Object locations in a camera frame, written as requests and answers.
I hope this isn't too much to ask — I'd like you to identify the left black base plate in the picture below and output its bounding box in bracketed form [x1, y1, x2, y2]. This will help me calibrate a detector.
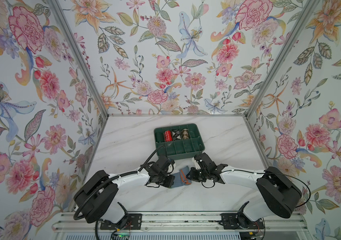
[99, 203, 142, 230]

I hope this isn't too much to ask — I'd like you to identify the red rolled sock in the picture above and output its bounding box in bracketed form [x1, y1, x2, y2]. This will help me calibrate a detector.
[163, 130, 173, 142]

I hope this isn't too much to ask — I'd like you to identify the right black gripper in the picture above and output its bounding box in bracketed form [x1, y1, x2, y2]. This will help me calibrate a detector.
[185, 167, 208, 182]

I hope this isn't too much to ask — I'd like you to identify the black white patterned rolled sock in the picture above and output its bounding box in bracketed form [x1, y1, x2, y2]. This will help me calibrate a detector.
[172, 130, 182, 141]

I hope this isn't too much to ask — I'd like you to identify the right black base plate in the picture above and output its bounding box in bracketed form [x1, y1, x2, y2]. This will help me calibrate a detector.
[218, 201, 265, 230]

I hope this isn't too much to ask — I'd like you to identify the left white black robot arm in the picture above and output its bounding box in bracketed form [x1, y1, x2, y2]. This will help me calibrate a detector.
[73, 156, 175, 225]

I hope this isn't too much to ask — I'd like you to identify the green plastic divider tray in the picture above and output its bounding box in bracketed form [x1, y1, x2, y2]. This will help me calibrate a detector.
[153, 124, 205, 161]

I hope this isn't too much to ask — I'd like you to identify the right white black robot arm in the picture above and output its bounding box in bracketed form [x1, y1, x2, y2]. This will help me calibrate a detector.
[186, 153, 302, 222]

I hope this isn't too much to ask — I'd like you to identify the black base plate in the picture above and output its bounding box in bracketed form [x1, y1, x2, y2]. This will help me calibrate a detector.
[218, 201, 265, 230]
[99, 203, 142, 230]

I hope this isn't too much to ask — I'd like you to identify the blue green orange sock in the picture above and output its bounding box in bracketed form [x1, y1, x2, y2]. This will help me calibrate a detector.
[170, 166, 191, 189]

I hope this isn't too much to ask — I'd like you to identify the brown patterned rolled sock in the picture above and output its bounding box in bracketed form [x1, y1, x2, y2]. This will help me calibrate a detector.
[181, 128, 190, 140]

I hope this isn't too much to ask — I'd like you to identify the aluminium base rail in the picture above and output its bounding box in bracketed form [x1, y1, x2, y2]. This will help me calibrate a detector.
[51, 211, 309, 233]

